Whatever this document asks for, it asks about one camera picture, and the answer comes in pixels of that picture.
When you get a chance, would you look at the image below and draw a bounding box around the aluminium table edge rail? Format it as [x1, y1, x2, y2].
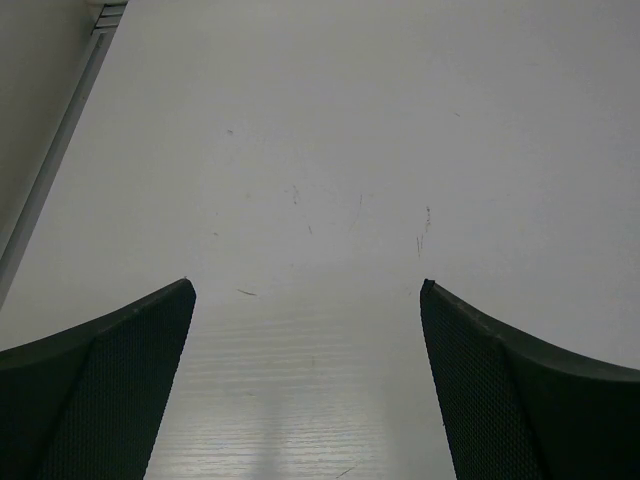
[1, 1, 127, 295]

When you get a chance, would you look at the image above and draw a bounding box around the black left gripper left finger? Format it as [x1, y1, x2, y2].
[1, 279, 196, 479]

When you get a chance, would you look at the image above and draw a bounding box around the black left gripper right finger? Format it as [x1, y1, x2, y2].
[420, 280, 639, 479]

